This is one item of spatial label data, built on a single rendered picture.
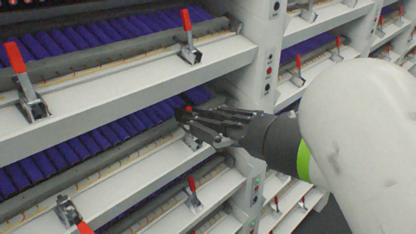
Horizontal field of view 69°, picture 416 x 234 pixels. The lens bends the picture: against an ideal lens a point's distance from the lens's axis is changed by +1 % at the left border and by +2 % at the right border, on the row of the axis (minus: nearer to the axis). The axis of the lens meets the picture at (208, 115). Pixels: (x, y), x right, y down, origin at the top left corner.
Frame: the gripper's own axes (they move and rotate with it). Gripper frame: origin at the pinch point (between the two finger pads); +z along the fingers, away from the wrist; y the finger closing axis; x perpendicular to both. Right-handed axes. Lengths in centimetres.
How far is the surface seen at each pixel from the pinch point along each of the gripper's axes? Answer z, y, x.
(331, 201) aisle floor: 14, 100, -96
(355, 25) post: 2, 88, 2
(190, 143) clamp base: 0.4, -1.0, -6.3
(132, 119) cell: 9.5, -7.7, 0.1
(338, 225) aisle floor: 4, 86, -98
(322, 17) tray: -3, 50, 11
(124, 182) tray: 1.2, -16.6, -6.8
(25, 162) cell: 10.0, -28.0, 0.6
